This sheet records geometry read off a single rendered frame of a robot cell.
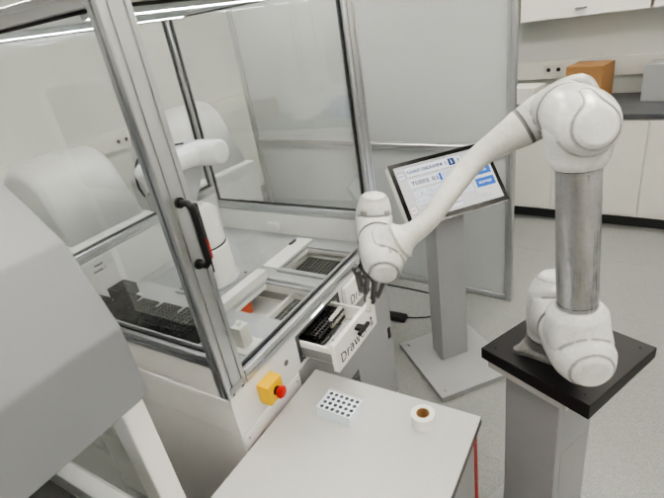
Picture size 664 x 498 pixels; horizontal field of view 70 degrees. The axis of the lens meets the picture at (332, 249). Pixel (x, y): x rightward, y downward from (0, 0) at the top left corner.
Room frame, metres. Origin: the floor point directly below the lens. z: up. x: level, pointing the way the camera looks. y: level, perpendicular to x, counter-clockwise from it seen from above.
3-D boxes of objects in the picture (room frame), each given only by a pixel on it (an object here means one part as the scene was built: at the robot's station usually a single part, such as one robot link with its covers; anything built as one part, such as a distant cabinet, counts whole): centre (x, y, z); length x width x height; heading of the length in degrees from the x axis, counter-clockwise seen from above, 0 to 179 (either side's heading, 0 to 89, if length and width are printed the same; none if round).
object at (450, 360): (2.10, -0.59, 0.51); 0.50 x 0.45 x 1.02; 14
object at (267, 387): (1.13, 0.26, 0.88); 0.07 x 0.05 x 0.07; 145
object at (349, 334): (1.34, -0.03, 0.87); 0.29 x 0.02 x 0.11; 145
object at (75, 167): (1.32, 0.74, 1.52); 0.87 x 0.01 x 0.86; 55
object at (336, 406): (1.10, 0.06, 0.78); 0.12 x 0.08 x 0.04; 54
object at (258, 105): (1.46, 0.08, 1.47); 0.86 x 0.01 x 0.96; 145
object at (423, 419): (1.01, -0.18, 0.78); 0.07 x 0.07 x 0.04
